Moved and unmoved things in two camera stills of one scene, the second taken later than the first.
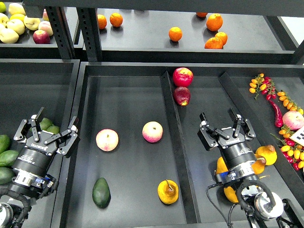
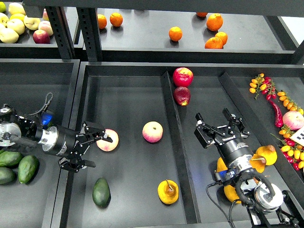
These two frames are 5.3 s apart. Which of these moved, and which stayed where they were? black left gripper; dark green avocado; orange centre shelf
Moved: black left gripper
Stayed: orange centre shelf; dark green avocado
